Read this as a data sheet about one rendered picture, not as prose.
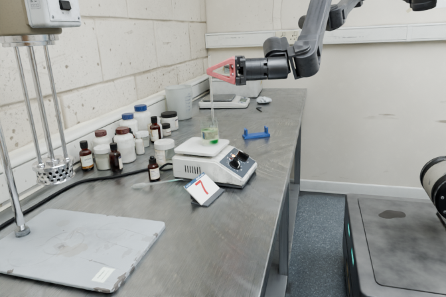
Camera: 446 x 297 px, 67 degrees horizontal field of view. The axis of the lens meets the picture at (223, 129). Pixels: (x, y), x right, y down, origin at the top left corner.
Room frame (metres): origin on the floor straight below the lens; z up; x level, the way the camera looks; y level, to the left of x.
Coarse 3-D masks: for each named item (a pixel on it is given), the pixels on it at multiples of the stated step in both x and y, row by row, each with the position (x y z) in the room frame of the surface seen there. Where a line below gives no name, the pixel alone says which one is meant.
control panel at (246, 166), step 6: (234, 150) 0.88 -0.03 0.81; (228, 156) 0.84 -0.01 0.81; (222, 162) 0.80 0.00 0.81; (228, 162) 0.81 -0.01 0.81; (240, 162) 0.84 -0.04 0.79; (246, 162) 0.85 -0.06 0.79; (252, 162) 0.86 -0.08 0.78; (228, 168) 0.78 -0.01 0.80; (240, 168) 0.81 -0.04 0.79; (246, 168) 0.82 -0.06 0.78; (240, 174) 0.78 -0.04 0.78
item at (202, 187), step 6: (198, 180) 0.76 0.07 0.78; (204, 180) 0.77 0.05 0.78; (210, 180) 0.78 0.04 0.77; (192, 186) 0.73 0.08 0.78; (198, 186) 0.74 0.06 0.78; (204, 186) 0.75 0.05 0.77; (210, 186) 0.76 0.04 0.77; (216, 186) 0.77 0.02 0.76; (192, 192) 0.71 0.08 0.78; (198, 192) 0.72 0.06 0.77; (204, 192) 0.73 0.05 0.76; (210, 192) 0.74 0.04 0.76; (198, 198) 0.70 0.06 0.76
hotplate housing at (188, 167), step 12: (180, 156) 0.84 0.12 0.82; (192, 156) 0.83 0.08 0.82; (204, 156) 0.83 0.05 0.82; (216, 156) 0.82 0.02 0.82; (180, 168) 0.83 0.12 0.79; (192, 168) 0.81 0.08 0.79; (204, 168) 0.80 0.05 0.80; (216, 168) 0.79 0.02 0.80; (252, 168) 0.84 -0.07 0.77; (216, 180) 0.79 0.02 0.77; (228, 180) 0.78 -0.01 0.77; (240, 180) 0.77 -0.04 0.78
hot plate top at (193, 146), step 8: (184, 144) 0.89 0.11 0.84; (192, 144) 0.88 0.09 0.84; (200, 144) 0.88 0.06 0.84; (224, 144) 0.87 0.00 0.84; (176, 152) 0.84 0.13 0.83; (184, 152) 0.83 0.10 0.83; (192, 152) 0.82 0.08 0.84; (200, 152) 0.81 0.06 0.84; (208, 152) 0.81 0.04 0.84; (216, 152) 0.81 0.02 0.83
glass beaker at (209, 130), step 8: (200, 120) 0.89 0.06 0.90; (208, 120) 0.90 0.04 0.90; (216, 120) 0.89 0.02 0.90; (200, 128) 0.87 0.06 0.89; (208, 128) 0.85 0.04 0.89; (216, 128) 0.86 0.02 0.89; (200, 136) 0.87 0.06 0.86; (208, 136) 0.85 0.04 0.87; (216, 136) 0.86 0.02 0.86; (208, 144) 0.85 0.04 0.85; (216, 144) 0.86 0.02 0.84
